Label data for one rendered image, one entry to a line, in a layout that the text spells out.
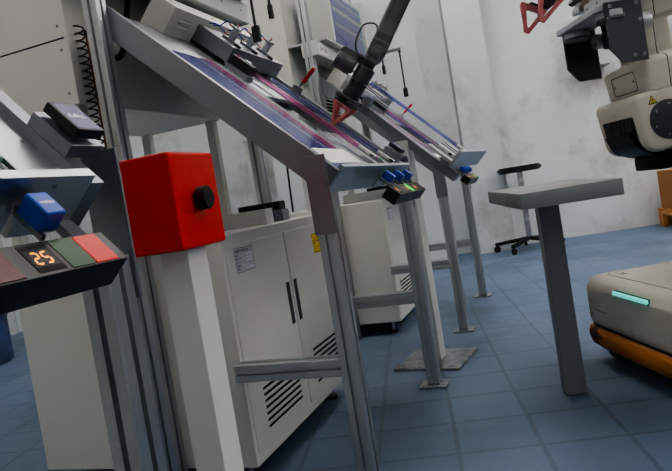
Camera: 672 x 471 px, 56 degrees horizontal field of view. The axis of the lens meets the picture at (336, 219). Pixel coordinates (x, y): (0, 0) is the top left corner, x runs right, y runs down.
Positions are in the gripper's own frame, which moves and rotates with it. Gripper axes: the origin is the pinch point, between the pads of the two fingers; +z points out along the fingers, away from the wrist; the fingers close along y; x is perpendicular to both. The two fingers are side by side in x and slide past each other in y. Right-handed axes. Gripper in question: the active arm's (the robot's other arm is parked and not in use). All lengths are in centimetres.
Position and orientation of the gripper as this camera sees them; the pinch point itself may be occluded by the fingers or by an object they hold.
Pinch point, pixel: (335, 122)
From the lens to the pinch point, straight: 200.9
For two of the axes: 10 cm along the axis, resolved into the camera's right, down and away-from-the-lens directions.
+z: -5.1, 8.2, 2.6
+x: 8.0, 5.6, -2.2
